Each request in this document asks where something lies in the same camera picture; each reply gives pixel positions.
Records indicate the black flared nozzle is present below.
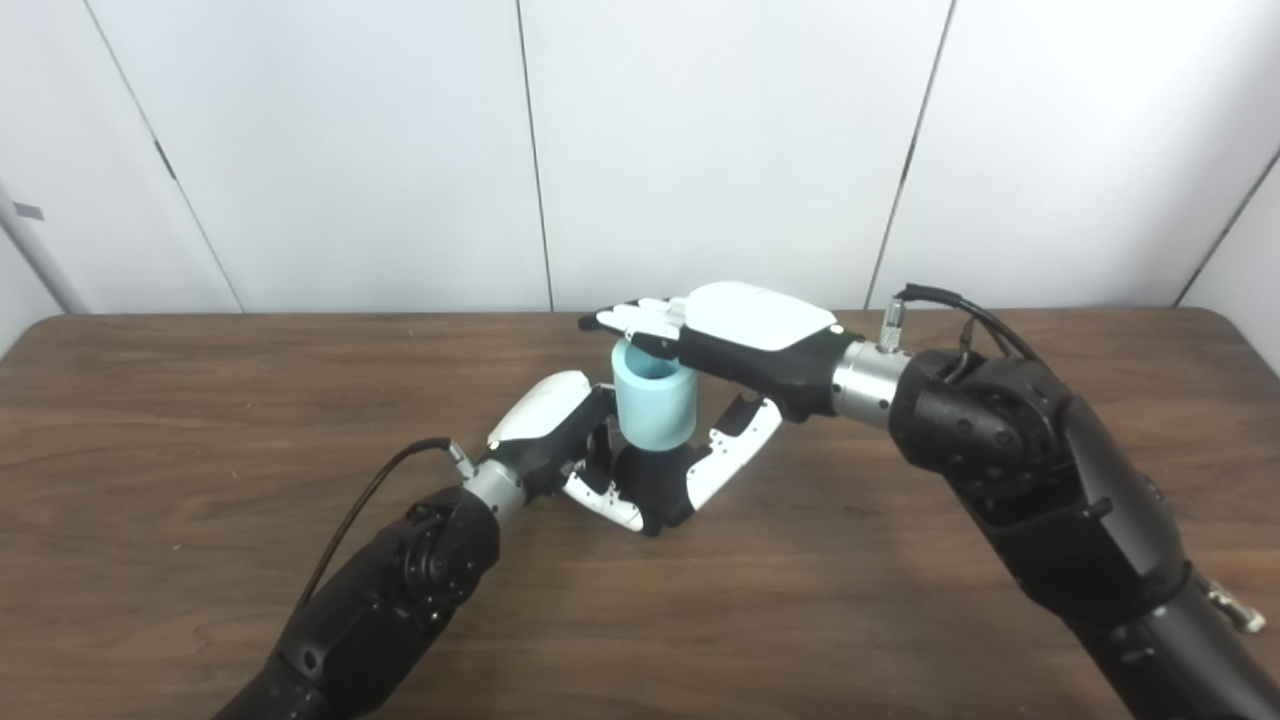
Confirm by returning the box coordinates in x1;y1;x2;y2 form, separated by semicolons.
612;440;701;537

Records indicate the white and black left hand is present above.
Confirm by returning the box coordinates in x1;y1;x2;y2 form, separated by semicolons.
485;370;646;533

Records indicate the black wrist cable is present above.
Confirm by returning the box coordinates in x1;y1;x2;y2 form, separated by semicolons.
295;437;476;611
878;284;1046;366

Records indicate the light blue cylindrical cup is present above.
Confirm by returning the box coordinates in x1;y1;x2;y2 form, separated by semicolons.
610;338;697;451

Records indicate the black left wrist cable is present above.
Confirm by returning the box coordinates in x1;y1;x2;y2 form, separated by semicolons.
295;437;476;611

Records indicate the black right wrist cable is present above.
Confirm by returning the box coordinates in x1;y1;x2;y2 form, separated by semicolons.
878;284;1046;366

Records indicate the white and black right hand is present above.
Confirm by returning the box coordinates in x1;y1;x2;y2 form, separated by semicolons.
578;281;851;509

